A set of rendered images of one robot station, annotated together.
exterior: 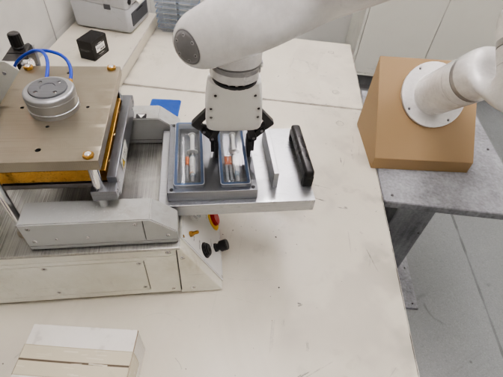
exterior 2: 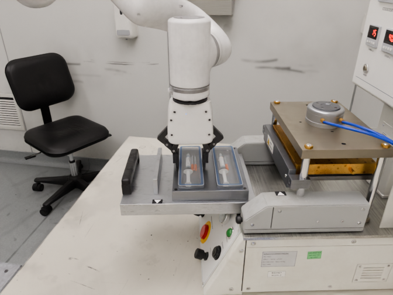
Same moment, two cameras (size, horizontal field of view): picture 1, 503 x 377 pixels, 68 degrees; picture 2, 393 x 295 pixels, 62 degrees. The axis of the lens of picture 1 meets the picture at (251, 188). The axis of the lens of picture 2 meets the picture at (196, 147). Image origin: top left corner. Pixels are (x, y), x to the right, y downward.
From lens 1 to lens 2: 1.25 m
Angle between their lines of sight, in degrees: 105
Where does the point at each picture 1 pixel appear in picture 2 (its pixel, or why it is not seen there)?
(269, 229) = (155, 241)
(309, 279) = not seen: hidden behind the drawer
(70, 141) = (292, 107)
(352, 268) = (100, 213)
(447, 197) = not seen: outside the picture
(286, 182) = (150, 163)
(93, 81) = (314, 137)
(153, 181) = (254, 187)
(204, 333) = not seen: hidden behind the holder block
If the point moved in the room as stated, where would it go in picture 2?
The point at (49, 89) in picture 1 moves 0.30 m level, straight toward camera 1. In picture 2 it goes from (323, 105) to (250, 72)
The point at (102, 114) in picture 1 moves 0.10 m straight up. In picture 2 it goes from (286, 118) to (292, 75)
